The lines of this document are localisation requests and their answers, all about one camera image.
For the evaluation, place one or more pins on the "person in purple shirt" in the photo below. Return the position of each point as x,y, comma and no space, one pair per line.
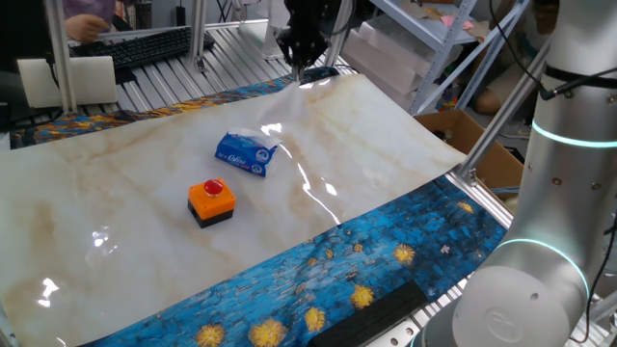
91,7

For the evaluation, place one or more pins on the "grey metal shelf rack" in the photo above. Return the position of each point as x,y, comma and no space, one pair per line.
438,67

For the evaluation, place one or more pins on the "black foam pad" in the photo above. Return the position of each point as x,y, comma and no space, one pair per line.
371,315

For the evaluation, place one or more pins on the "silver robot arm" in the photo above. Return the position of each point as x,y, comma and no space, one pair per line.
554,217

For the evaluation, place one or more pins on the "white foam box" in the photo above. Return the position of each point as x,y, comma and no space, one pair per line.
410,41
381,65

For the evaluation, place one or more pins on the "white stand base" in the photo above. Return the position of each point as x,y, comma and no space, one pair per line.
267,38

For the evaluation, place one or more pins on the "black computer monitor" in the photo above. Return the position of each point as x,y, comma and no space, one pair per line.
19,29

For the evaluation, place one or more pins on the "black power adapter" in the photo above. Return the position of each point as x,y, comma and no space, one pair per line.
180,15

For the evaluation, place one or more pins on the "blue tissue pack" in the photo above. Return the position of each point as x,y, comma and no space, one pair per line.
241,154

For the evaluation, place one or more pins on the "marble pattern mat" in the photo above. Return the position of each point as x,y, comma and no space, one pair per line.
144,250

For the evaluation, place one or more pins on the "white napkin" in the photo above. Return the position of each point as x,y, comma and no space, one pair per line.
291,101
255,135

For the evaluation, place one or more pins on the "brown cardboard box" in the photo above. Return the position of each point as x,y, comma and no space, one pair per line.
487,154

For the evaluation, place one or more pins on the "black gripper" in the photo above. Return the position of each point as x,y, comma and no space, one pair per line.
311,24

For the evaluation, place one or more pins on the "colourful toy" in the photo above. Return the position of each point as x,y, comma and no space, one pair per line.
448,103

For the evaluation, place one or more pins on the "pink paper sheet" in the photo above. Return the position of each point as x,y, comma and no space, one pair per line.
455,21

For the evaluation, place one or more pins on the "white flat panel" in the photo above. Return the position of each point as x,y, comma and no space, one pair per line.
91,79

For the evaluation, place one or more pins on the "slanted aluminium frame post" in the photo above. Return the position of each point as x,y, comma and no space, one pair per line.
501,120

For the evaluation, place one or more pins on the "aluminium frame rail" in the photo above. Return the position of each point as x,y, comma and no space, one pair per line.
479,197

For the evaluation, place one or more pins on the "person in white shirt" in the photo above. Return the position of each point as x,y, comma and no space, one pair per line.
501,82

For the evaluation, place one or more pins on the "bystander hand at keyboard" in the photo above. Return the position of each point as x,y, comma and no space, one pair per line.
86,28

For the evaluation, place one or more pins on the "black keyboard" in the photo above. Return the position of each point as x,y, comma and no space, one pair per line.
144,45

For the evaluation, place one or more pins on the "blue starry painting cloth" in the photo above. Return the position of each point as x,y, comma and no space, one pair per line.
385,250

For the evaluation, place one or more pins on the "orange emergency button box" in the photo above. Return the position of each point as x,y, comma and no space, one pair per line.
212,202

